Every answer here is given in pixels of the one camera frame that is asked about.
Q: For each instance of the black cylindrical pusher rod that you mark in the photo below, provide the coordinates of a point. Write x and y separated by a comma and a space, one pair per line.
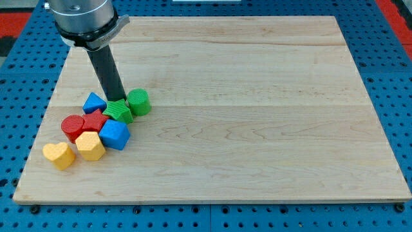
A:
106, 70

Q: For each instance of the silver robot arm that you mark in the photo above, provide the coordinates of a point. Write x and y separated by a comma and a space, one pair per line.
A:
91, 25

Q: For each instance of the blue triangle block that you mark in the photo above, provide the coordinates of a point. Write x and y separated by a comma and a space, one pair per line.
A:
93, 102

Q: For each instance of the green star block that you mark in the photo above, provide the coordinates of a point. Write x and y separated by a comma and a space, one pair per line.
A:
118, 111

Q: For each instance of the green cylinder block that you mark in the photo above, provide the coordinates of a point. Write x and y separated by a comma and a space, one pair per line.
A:
138, 100

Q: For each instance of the red star block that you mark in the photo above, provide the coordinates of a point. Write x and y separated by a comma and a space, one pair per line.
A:
94, 121

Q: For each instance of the red cylinder block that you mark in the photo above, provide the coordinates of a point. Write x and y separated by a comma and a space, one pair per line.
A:
72, 126

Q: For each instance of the blue cube block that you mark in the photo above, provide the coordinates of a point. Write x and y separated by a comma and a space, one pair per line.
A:
114, 134

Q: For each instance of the yellow hexagon block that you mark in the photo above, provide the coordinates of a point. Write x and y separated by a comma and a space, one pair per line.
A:
90, 146

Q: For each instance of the yellow heart block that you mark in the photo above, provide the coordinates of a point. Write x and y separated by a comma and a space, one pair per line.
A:
60, 155

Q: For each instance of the light wooden board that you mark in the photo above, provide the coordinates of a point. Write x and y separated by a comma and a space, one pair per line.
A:
245, 110

